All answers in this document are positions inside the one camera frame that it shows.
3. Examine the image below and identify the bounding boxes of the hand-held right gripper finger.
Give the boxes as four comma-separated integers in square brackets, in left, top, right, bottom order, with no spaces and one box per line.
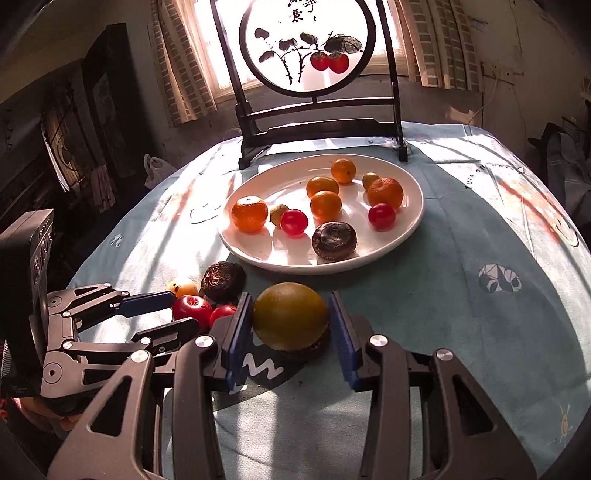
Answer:
[329,292,539,480]

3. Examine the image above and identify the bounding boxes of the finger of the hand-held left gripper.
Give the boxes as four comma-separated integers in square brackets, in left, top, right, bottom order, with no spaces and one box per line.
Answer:
[48,284,177,324]
[46,292,254,480]

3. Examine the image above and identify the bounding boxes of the small red apple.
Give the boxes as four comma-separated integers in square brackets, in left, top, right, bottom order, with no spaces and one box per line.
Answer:
[172,295,214,323]

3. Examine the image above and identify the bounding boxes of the yellow-orange citrus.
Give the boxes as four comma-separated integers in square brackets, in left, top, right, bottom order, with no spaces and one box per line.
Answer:
[252,282,330,352]

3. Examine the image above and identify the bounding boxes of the white round plate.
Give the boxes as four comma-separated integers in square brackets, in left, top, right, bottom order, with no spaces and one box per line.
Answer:
[217,154,424,276]

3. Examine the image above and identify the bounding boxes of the dark mangosteen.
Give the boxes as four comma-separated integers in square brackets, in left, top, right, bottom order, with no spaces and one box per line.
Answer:
[311,222,358,262]

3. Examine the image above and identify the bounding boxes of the large orange tangerine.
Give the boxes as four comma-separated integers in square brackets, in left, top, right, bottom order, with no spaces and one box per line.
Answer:
[367,177,404,209]
[231,196,269,233]

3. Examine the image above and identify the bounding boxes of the small orange tangerine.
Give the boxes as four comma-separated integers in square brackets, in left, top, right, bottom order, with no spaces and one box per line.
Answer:
[331,158,356,184]
[310,190,343,221]

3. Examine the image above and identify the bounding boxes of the oval orange kumquat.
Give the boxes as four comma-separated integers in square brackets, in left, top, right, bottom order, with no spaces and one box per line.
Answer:
[306,176,340,197]

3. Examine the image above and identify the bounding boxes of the person's left hand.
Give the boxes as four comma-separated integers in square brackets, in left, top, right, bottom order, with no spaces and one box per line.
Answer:
[21,401,85,432]

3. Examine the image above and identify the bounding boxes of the small yellow apple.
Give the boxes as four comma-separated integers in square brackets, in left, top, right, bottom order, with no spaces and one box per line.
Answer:
[166,278,199,297]

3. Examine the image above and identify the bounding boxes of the dark mushroom on table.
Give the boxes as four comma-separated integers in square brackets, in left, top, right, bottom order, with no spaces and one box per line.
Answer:
[200,261,246,298]

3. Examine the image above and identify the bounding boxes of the light blue printed tablecloth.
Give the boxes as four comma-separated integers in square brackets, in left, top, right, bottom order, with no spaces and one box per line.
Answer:
[69,122,591,480]

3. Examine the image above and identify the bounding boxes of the white plastic bag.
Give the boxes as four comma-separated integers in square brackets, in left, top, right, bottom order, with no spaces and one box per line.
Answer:
[144,154,178,190]

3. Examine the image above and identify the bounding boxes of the dark wooden framed panel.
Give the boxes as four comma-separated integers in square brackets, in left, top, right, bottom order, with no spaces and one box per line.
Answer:
[83,23,148,181]

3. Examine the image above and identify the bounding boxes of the round painted screen stand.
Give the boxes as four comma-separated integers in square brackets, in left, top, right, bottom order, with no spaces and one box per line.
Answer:
[210,0,409,171]

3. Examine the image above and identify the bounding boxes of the checked curtain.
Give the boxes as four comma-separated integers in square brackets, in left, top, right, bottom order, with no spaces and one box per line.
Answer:
[397,0,483,90]
[152,0,218,127]

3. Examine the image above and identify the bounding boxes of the bright window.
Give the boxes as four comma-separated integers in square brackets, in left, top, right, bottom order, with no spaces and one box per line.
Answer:
[185,0,416,100]

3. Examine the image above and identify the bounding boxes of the pile of clothes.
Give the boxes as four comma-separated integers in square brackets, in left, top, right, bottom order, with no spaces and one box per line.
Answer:
[529,121,591,222]

